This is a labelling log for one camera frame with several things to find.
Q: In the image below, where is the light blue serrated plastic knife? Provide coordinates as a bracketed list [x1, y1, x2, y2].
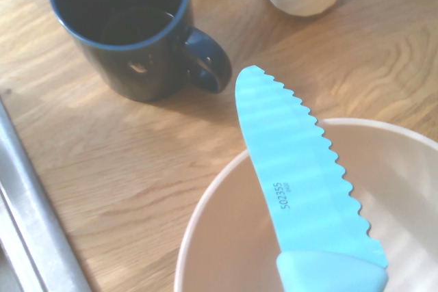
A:
[234, 65, 390, 292]

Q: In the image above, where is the stainless steel double sink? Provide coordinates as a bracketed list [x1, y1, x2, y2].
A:
[0, 95, 92, 292]

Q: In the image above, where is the dark blue ceramic mug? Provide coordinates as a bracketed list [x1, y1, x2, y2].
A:
[47, 0, 233, 103]

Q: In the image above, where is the white ribbed bowl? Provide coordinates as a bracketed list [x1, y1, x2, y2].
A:
[173, 117, 438, 292]

